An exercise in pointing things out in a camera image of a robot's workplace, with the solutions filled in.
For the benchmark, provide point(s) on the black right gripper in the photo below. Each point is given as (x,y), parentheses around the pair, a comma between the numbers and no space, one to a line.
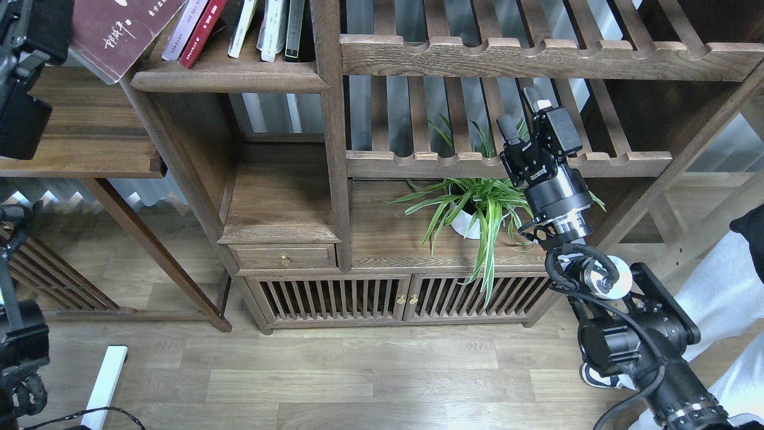
(556,193)

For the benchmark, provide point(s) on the red paperback book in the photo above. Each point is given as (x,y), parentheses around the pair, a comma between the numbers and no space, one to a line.
(208,25)

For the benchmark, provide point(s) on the white lavender paperback book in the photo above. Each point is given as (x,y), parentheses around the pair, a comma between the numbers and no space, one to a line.
(184,27)

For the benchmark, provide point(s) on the dark maroon book chinese title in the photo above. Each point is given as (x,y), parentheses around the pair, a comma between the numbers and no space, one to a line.
(110,36)

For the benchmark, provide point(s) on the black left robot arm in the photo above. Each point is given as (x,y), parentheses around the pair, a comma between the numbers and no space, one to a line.
(34,34)

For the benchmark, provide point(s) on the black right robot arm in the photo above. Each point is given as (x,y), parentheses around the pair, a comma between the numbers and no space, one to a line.
(628,322)

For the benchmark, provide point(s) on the green spider plant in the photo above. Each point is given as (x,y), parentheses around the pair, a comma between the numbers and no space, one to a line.
(496,200)

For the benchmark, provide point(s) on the dark wooden bookshelf unit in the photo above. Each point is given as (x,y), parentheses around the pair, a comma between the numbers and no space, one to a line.
(301,158)

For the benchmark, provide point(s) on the white plant pot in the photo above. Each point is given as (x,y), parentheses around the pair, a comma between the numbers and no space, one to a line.
(462,223)

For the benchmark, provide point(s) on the black spine upright book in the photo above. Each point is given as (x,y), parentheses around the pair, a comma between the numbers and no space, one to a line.
(294,29)

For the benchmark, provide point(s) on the white sneaker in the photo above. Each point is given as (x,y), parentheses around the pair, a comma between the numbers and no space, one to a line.
(592,378)

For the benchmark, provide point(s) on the person in light grey trousers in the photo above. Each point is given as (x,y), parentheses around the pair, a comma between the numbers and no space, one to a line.
(724,297)

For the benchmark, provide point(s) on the cream spine upright book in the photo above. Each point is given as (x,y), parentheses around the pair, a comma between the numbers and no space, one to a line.
(245,16)

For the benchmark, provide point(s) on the dark wooden side table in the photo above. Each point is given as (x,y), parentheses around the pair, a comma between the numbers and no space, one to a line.
(94,135)

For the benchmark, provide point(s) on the dark slatted wooden rack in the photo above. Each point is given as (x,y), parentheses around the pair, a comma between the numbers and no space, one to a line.
(44,272)

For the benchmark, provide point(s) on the light wooden shelf frame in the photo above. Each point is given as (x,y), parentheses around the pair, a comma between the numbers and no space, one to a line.
(694,212)

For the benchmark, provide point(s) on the white metal post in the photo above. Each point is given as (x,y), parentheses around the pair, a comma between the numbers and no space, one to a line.
(105,385)

